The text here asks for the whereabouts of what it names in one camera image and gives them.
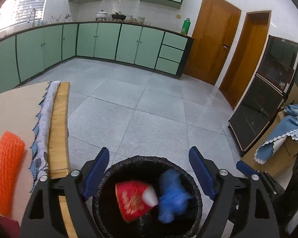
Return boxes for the blue plastic bag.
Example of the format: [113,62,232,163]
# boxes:
[159,168,193,224]

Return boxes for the red paper cup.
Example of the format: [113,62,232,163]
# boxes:
[115,180,159,223]

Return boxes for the orange spiky sponge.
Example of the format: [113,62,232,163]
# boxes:
[0,131,25,217]

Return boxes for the black trash bin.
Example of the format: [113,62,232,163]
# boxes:
[92,156,202,237]

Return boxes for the green lower kitchen cabinets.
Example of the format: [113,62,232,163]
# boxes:
[0,22,193,93]

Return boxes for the cardboard box on floor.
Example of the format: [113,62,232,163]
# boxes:
[241,111,298,177]

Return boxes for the black glass cabinet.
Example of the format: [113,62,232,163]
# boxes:
[228,35,298,156]

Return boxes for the blue cloth on box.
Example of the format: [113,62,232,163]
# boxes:
[253,104,298,164]

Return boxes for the beige tablecloth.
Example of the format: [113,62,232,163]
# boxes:
[0,81,60,223]

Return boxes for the wooden door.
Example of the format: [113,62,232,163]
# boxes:
[184,0,241,85]
[220,10,271,109]

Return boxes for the green bottle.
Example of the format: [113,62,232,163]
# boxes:
[181,18,191,35]

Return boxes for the white pot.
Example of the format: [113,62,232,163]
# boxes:
[95,10,107,21]

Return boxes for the black wok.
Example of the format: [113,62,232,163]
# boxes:
[111,12,126,22]

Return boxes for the faucet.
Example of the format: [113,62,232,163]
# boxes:
[27,8,36,27]

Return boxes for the window with blinds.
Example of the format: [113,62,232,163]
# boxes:
[0,0,46,31]

